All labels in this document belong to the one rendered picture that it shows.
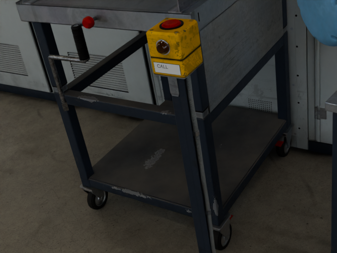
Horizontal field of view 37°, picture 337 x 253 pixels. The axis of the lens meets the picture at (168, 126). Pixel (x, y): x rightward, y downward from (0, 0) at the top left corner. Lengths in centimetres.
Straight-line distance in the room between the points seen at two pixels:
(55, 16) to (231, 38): 52
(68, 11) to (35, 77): 144
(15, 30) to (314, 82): 159
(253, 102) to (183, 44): 116
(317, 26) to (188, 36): 27
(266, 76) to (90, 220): 89
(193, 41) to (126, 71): 139
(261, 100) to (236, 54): 61
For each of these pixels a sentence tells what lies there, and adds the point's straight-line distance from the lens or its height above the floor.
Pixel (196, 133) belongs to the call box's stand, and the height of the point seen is 64.
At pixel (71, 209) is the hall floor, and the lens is 209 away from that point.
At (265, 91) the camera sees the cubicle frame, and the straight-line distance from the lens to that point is 211.
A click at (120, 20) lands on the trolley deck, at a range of 140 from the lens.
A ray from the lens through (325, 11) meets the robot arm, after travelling 87.
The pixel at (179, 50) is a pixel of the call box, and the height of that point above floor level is 86.
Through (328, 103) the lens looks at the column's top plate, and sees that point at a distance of 102.
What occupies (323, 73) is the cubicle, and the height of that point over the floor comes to 37.
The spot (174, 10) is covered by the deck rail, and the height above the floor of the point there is 85.
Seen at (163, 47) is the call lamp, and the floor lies 87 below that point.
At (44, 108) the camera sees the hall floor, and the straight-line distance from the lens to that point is 289.
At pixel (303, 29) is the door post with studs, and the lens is 193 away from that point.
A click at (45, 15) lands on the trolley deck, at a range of 159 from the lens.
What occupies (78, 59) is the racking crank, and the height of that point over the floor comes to 70.
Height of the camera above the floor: 127
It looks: 31 degrees down
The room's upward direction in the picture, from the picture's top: 11 degrees counter-clockwise
